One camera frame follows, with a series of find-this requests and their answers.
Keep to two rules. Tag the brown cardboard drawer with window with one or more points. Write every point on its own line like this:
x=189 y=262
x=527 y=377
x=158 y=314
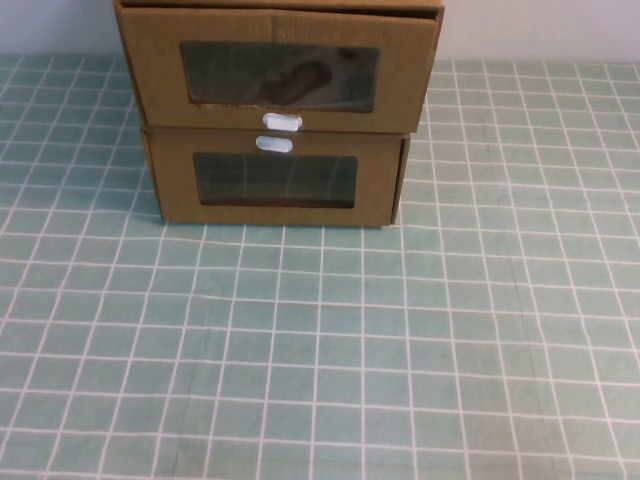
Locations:
x=150 y=60

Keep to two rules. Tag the brown cardboard windowed shoe box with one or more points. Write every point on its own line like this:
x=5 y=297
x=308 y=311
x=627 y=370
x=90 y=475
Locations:
x=170 y=200

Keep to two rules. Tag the green checked tablecloth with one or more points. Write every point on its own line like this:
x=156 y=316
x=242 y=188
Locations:
x=320 y=350

